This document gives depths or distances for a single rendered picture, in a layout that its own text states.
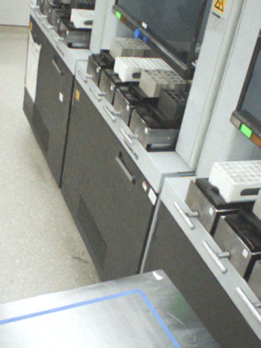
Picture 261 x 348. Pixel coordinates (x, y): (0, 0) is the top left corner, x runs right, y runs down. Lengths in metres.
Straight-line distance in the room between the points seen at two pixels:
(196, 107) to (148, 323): 0.75
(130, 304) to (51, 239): 1.44
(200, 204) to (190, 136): 0.28
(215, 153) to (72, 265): 1.02
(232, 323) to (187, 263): 0.22
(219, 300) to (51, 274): 1.03
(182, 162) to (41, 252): 0.92
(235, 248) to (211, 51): 0.53
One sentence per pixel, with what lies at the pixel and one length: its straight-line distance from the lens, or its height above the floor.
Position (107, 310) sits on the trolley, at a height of 0.82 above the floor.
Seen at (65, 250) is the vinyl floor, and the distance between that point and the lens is 2.30.
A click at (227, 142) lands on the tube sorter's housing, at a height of 0.90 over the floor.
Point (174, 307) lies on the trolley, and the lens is 0.95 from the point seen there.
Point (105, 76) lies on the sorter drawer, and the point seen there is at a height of 0.80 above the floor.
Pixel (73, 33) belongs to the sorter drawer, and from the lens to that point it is 2.29.
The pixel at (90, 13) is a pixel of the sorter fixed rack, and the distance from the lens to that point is 2.38.
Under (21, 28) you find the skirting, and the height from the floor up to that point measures 0.07.
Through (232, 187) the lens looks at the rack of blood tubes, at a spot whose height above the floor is 0.85.
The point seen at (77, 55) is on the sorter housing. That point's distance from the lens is 2.24.
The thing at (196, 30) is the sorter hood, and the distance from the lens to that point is 1.47.
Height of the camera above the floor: 1.47
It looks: 31 degrees down
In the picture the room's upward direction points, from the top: 12 degrees clockwise
